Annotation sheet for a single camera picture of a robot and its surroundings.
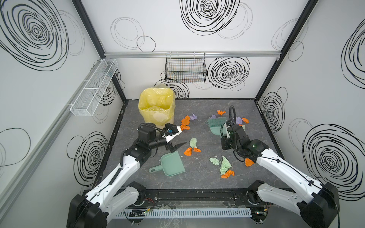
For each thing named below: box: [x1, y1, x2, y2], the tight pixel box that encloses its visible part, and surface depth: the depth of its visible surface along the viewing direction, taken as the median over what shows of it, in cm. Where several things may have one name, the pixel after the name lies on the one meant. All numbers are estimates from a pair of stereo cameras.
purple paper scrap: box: [235, 116, 242, 125], surface depth 107 cm
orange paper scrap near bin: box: [180, 115, 191, 131], surface depth 107 cm
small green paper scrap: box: [209, 156, 220, 166], surface depth 88 cm
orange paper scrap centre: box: [183, 147, 202, 157], surface depth 92 cm
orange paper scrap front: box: [220, 169, 235, 179], surface depth 83 cm
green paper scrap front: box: [219, 155, 232, 176], surface depth 86 cm
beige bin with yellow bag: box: [138, 87, 176, 130], surface depth 89 cm
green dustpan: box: [148, 150, 186, 177], surface depth 87 cm
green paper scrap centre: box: [189, 137, 198, 149], surface depth 96 cm
